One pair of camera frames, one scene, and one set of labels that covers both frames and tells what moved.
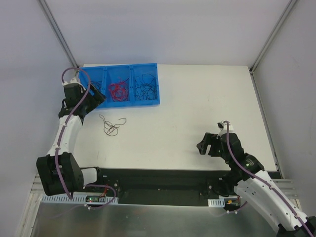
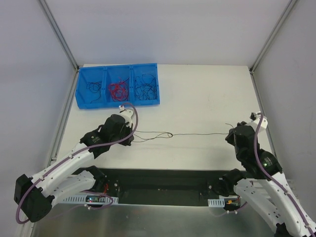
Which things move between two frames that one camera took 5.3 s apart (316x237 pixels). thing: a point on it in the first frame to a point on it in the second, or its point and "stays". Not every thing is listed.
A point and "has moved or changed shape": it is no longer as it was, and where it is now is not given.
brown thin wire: [109, 129] has moved or changed shape
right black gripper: [210, 144] to [232, 136]
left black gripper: [94, 98] to [129, 137]
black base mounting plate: [155, 186] stays
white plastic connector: [223, 127] to [255, 118]
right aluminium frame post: [273, 35] stays
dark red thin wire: [122, 81] stays
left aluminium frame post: [47, 10] stays
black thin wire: [146, 89] stays
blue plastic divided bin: [127, 85] stays
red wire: [119, 91] stays
